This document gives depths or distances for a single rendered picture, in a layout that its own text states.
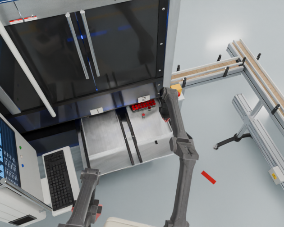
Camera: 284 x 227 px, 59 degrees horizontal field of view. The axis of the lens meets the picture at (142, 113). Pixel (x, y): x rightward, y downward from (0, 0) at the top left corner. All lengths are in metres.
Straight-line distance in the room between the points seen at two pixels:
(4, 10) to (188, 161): 0.97
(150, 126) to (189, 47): 2.01
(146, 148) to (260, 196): 1.40
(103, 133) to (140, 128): 0.27
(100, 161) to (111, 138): 0.19
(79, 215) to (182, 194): 0.45
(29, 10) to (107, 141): 0.99
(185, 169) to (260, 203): 1.70
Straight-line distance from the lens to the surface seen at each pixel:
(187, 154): 1.12
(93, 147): 1.80
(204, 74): 2.09
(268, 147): 2.34
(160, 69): 1.61
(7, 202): 1.40
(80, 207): 1.01
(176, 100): 1.39
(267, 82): 2.20
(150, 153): 1.74
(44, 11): 1.19
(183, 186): 1.16
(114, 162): 1.73
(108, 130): 1.84
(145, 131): 1.81
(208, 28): 3.98
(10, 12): 1.20
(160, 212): 2.53
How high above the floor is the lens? 2.49
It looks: 58 degrees down
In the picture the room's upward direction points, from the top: 2 degrees counter-clockwise
